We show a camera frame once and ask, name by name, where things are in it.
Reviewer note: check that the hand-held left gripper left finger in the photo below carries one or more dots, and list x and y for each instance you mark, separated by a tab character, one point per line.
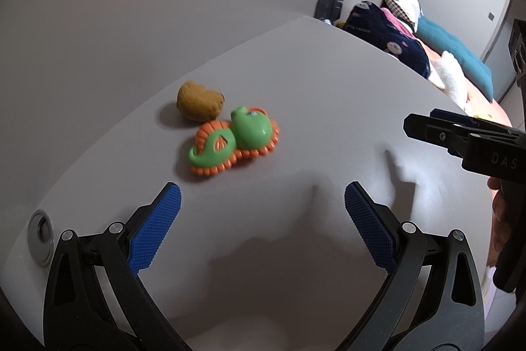
158	223

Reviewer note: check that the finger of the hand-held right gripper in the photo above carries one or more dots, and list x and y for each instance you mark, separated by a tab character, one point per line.
460	116
435	133

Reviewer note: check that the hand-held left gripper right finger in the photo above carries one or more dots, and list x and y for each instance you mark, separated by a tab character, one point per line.
368	223

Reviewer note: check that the green orange plastic toy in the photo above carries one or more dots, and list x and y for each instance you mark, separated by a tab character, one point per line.
234	143

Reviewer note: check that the brown potato toy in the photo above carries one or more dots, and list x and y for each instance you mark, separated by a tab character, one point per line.
200	100

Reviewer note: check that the person's right hand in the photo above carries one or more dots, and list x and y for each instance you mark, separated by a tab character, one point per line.
502	227

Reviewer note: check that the bed with salmon bedspread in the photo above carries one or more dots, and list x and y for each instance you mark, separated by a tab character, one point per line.
499	111

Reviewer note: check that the white goose plush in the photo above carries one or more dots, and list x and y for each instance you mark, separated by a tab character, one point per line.
450	77

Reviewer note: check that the teal pillow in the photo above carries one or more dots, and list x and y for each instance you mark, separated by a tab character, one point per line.
456	51

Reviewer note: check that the navy printed blanket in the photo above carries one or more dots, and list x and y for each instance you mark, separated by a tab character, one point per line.
386	40

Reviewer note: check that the pink cloth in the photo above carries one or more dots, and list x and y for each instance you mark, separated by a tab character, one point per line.
396	22

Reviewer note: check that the white checked pillow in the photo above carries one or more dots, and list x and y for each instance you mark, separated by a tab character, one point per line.
404	3

